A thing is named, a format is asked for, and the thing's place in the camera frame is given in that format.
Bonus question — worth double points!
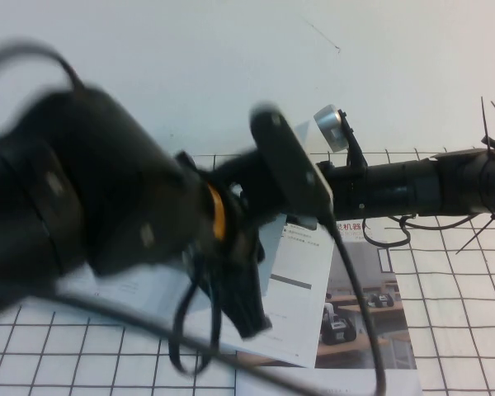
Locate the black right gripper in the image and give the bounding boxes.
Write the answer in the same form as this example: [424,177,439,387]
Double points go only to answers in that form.
[316,158,441,220]

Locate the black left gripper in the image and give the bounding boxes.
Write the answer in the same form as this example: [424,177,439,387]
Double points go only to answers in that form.
[176,149,274,341]

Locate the white product brochure book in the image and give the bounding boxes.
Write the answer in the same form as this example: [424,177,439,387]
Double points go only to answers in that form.
[55,119,425,396]

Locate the white black-grid table mat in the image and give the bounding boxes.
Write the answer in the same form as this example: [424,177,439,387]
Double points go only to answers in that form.
[0,146,495,396]

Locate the thin dark right camera cable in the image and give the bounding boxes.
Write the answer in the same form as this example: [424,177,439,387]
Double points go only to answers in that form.
[361,214,471,249]

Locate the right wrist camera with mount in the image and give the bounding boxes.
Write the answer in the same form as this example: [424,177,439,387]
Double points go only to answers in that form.
[313,105,369,171]

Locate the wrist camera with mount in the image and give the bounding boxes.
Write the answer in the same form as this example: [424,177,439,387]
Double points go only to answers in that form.
[313,105,369,171]
[248,101,334,226]

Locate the thin black hanging cable loop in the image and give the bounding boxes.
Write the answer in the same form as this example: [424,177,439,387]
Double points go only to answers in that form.
[167,255,224,377]

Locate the thick black left camera cable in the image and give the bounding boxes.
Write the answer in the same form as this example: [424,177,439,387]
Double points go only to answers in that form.
[45,204,388,396]

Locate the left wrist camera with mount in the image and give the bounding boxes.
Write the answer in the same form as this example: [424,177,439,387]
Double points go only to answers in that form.
[248,101,334,226]

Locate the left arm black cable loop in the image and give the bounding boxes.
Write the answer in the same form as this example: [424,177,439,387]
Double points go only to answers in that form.
[0,39,82,90]

